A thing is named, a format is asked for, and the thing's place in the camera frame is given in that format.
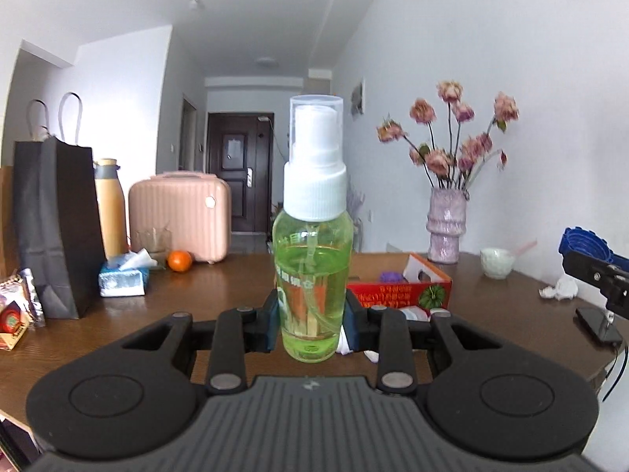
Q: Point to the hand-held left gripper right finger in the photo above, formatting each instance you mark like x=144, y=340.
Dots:
x=351, y=322

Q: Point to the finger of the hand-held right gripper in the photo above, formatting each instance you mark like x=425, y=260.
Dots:
x=597, y=275

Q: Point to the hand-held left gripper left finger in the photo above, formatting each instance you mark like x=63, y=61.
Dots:
x=271, y=322

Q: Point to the blue measuring cups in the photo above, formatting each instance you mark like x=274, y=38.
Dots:
x=585, y=241

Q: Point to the red cardboard box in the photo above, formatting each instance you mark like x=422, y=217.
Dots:
x=393, y=296

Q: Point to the green spray bottle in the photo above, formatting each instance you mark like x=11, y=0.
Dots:
x=312, y=265

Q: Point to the crumpled white tissue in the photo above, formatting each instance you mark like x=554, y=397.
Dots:
x=560, y=289

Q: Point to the small purple item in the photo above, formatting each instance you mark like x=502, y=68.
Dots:
x=390, y=276

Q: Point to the white brush with red pad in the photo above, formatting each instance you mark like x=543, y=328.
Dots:
x=415, y=313

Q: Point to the pink spoon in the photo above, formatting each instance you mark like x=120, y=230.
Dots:
x=523, y=248

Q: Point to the white bowl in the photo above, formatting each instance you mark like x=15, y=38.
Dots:
x=496, y=263

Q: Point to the orange fruit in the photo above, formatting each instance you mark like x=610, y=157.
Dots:
x=179, y=261

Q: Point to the pink ceramic vase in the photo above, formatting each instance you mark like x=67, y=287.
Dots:
x=447, y=226

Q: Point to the clear glass cup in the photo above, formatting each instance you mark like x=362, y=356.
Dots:
x=153, y=246

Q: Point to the pink suitcase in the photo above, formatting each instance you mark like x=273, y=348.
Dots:
x=182, y=211

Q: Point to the dark brown door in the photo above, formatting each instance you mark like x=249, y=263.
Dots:
x=241, y=177

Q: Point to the blue tissue pack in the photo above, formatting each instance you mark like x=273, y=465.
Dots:
x=122, y=282

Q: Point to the dried pink flowers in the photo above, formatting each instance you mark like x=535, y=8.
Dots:
x=442, y=160

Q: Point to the yellow thermos bottle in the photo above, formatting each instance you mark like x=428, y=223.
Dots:
x=112, y=206

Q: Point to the side room door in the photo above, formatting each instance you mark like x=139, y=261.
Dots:
x=189, y=137

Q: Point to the black paper bag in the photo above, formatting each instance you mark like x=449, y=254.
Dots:
x=54, y=231

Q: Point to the red patterned snack packet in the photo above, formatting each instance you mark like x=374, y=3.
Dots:
x=12, y=319

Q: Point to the wall-mounted panel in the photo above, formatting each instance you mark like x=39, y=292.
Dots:
x=358, y=97

